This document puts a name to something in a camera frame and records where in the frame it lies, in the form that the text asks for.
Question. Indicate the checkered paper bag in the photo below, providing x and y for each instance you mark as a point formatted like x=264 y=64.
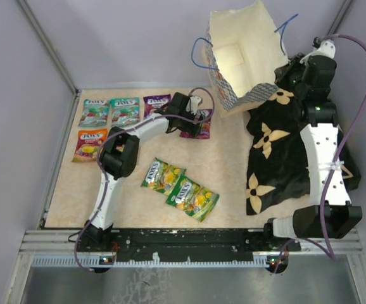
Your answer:
x=241 y=51

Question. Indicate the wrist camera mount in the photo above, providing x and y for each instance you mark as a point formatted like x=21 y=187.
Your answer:
x=193 y=104
x=320 y=48

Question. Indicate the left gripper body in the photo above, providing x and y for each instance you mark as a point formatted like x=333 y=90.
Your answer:
x=187 y=126

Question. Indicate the green lemon candy bag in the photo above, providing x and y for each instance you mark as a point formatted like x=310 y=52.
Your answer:
x=162 y=176
x=193 y=199

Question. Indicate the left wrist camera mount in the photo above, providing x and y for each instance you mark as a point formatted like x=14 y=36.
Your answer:
x=193 y=104

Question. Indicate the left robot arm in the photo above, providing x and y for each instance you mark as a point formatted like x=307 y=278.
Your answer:
x=117 y=159

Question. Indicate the purple candy bag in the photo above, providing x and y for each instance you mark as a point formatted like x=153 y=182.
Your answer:
x=153 y=103
x=205 y=127

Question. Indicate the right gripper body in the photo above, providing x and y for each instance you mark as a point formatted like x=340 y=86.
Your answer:
x=289 y=79

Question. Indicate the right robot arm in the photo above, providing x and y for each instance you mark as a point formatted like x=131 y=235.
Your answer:
x=330 y=214

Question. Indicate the black floral pillow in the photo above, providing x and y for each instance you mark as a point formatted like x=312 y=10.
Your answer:
x=277 y=163

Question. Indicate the orange fruits candy bag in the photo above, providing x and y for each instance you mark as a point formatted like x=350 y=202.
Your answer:
x=88 y=143

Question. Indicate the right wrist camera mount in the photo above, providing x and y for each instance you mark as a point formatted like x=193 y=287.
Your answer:
x=320 y=48

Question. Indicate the green mint candy bag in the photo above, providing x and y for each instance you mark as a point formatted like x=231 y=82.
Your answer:
x=95 y=113
x=125 y=111

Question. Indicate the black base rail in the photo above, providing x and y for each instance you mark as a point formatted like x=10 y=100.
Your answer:
x=180 y=245

